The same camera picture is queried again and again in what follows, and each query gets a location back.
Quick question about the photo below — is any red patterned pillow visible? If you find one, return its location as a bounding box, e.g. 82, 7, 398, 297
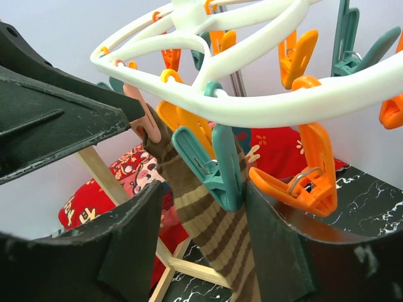
58, 125, 349, 289

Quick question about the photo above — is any brown striped sock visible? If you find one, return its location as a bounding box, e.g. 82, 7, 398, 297
142, 104, 178, 174
156, 138, 262, 302

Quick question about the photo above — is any orange clothes peg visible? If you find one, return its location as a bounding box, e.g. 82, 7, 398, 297
378, 31, 403, 130
248, 75, 339, 218

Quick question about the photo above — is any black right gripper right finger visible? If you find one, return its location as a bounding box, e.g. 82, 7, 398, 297
245, 183, 402, 301

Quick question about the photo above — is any pink clothes peg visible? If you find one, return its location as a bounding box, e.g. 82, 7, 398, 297
123, 83, 161, 143

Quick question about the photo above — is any wooden drying rack frame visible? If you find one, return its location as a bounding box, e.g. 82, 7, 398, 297
75, 146, 232, 302

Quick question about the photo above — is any white plastic clip hanger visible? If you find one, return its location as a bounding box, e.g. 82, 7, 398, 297
89, 0, 403, 129

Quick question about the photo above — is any yellow front clothes peg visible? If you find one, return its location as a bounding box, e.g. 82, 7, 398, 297
156, 69, 218, 161

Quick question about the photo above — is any orange front clothes peg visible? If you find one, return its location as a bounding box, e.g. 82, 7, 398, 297
248, 75, 339, 218

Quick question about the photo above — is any yellow clothes peg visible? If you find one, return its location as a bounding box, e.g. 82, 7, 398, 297
278, 30, 319, 90
156, 69, 218, 161

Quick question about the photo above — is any teal front clothes peg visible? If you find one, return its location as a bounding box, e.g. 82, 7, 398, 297
172, 81, 245, 212

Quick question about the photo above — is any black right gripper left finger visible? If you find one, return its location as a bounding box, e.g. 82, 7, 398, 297
1, 181, 163, 301

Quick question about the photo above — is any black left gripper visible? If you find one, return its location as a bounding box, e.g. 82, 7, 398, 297
1, 23, 144, 184

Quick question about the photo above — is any teal clothes peg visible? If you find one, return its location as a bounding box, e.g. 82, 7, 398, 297
330, 0, 402, 78
172, 81, 245, 212

